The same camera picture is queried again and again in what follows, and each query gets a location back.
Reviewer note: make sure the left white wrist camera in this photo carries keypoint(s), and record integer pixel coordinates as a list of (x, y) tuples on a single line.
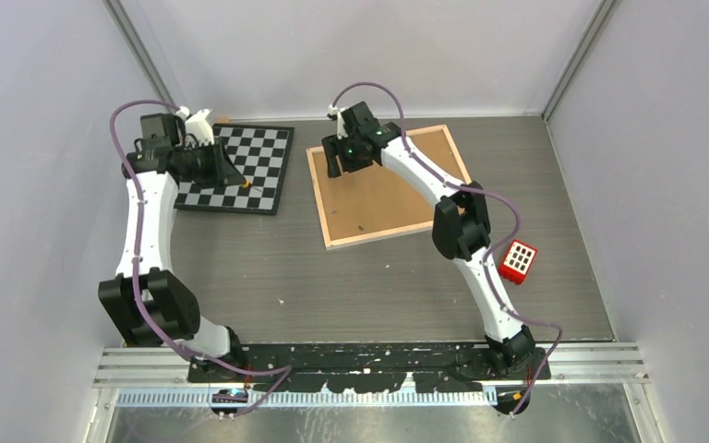
[(197, 124)]

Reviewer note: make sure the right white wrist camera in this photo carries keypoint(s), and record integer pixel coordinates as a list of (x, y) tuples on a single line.
[(334, 113)]

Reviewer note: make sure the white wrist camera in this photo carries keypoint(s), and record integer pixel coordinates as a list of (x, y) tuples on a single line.
[(197, 124), (334, 113)]

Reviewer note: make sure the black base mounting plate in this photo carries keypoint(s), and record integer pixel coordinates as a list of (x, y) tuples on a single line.
[(431, 367)]

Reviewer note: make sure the white wooden photo frame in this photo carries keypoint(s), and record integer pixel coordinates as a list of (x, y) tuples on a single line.
[(374, 197)]

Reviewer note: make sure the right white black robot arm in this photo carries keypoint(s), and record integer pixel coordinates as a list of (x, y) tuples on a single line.
[(460, 228)]

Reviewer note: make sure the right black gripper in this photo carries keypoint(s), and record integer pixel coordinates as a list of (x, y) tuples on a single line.
[(332, 147)]

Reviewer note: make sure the aluminium rail profile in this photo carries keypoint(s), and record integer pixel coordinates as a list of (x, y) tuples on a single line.
[(159, 378)]

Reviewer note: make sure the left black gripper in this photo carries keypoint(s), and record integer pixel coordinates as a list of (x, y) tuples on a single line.
[(223, 170)]

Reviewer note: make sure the red bit holder box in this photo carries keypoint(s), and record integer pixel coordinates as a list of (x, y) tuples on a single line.
[(517, 262)]

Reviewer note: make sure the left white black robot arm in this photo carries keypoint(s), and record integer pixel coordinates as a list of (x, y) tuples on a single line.
[(145, 300)]

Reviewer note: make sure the black white checkerboard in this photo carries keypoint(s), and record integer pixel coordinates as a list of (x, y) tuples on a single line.
[(261, 154)]

